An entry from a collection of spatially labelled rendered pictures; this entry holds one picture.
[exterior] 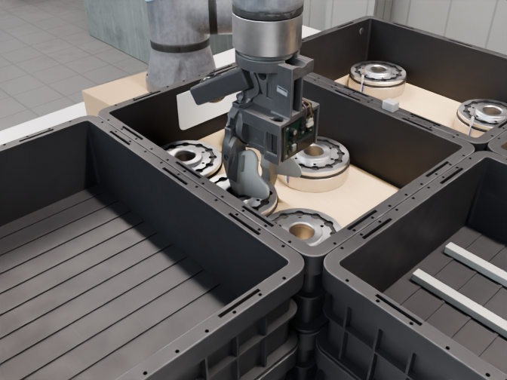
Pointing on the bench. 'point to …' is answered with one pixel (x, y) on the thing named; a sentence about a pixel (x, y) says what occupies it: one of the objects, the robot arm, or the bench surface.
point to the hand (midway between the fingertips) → (253, 190)
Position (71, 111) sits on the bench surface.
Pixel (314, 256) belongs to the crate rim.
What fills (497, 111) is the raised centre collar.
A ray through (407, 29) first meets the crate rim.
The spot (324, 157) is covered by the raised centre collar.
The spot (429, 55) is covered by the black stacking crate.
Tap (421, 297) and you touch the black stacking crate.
